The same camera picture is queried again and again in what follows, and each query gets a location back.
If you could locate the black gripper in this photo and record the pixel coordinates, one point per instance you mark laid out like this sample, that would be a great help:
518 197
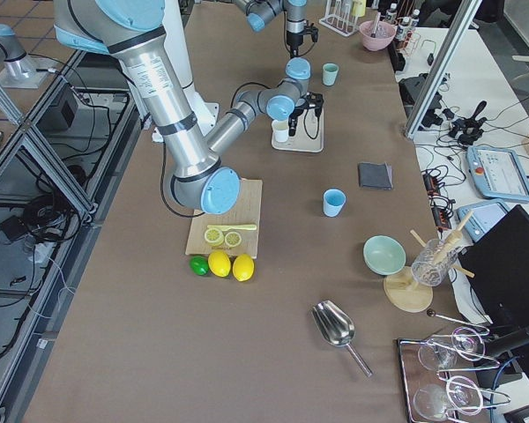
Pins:
294 115
294 39

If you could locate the cream white cup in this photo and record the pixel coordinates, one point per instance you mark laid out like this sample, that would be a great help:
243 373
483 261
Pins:
280 131

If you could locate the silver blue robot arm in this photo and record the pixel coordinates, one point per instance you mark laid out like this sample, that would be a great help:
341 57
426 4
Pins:
259 14
133 33

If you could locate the cream white tray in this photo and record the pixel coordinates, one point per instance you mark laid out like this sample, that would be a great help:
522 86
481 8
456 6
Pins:
309 134

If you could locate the green plastic cup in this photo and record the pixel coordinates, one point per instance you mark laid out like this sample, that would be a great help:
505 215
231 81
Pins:
330 72

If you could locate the white dish rack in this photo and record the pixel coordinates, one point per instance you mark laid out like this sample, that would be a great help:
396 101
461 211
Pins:
342 16

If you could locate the light blue plastic cup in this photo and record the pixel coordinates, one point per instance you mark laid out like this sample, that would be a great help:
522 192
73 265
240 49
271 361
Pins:
333 202

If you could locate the pink bowl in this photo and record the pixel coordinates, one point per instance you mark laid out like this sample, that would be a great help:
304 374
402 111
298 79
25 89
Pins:
378 40

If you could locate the folded grey cloth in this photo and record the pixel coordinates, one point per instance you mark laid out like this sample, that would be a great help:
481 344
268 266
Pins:
375 176

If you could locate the wooden cutting board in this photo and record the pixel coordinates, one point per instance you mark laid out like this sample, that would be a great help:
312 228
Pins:
247 211

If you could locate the yellow green plastic knife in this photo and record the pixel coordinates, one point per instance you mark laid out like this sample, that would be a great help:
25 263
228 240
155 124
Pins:
246 227

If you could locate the lemon half slice left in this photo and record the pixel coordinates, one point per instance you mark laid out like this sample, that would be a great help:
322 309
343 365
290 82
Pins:
214 236

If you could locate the yellow lemon right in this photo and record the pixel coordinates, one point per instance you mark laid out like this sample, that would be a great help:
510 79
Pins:
243 268

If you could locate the yellow lemon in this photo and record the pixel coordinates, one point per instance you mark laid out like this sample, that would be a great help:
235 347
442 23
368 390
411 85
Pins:
243 268
219 263

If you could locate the yellow lemon left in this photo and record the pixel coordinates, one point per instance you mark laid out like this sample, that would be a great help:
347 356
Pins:
219 263

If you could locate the mint green bowl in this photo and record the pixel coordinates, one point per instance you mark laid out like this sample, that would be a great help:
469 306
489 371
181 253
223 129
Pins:
384 255

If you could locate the green lime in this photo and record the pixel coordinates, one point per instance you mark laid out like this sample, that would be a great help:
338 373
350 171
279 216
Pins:
199 265

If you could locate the black clamp tool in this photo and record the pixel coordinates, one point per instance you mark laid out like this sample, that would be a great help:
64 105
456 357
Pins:
467 130

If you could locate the black power strip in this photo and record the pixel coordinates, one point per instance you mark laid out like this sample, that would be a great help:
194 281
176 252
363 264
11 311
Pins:
439 204

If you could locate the clear textured glass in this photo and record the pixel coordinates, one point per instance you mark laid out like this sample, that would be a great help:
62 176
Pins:
433 263

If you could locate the wooden mug tree stand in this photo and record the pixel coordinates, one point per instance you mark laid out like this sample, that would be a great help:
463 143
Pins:
407 294

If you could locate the shiny metal scoop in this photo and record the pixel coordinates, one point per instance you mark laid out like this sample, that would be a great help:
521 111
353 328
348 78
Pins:
337 329

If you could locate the blue teach pendant tablet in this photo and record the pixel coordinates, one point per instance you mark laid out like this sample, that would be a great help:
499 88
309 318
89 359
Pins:
497 173

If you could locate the black monitor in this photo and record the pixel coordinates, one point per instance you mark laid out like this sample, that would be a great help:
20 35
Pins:
500 263

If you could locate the wine glass upper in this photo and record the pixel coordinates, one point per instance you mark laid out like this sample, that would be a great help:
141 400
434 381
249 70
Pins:
440 352

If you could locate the wine glass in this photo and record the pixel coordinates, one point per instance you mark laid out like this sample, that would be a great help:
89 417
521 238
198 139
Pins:
457 399
440 352

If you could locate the wine glass lower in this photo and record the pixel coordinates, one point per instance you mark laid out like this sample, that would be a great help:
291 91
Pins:
457 399

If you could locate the copper wire bottle rack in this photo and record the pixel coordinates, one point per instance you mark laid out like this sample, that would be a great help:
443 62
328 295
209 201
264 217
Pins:
405 38

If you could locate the aluminium frame post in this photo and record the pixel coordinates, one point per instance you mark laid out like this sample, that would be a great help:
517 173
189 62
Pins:
454 36

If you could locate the metal wire glass rack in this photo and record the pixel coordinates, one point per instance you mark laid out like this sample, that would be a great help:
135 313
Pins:
415 376

